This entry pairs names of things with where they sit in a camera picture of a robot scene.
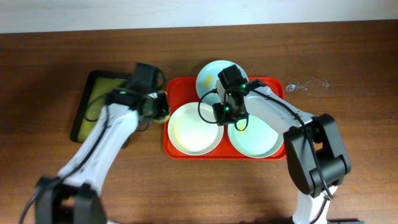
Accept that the cream white plate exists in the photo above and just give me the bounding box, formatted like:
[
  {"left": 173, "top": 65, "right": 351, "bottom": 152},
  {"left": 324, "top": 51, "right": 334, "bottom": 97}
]
[{"left": 167, "top": 102, "right": 224, "bottom": 156}]

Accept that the green and yellow sponge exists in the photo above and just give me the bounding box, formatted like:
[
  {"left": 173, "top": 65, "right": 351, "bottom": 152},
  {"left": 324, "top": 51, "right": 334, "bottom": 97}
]
[{"left": 153, "top": 114, "right": 170, "bottom": 123}]

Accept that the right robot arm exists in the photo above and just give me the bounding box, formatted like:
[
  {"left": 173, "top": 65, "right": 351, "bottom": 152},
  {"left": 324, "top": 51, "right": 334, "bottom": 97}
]
[{"left": 213, "top": 65, "right": 351, "bottom": 223}]

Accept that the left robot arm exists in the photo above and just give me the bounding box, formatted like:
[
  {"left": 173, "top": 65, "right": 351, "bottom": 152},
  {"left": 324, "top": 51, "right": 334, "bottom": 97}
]
[{"left": 28, "top": 63, "right": 170, "bottom": 223}]

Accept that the red plastic serving tray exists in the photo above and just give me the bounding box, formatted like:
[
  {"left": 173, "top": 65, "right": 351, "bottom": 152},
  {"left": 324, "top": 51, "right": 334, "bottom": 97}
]
[{"left": 163, "top": 77, "right": 285, "bottom": 161}]

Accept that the black tray with green liquid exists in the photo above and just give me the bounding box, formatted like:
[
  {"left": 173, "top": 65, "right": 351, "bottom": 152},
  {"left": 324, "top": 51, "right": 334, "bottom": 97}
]
[{"left": 70, "top": 70, "right": 131, "bottom": 143}]

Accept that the pale green plate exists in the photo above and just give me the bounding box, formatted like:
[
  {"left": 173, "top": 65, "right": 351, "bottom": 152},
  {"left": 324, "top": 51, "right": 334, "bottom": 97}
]
[{"left": 228, "top": 115, "right": 284, "bottom": 159}]

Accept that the light blue top plate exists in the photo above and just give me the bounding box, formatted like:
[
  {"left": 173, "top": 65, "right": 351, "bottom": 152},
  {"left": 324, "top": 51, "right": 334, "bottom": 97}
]
[{"left": 196, "top": 60, "right": 248, "bottom": 99}]

